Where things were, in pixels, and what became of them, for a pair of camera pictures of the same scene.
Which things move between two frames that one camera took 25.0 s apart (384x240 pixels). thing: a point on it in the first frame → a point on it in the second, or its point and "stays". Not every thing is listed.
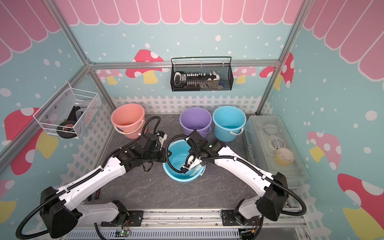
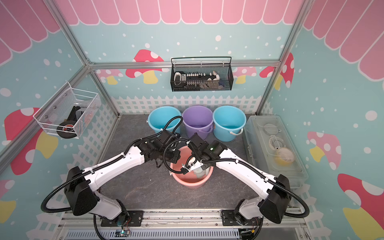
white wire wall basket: x=67 y=113 stays
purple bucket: x=198 y=118 stays
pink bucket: x=129 y=119 → x=189 y=180
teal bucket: x=229 y=121 stays
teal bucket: x=178 y=151 → x=159 y=117
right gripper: x=201 y=162 stays
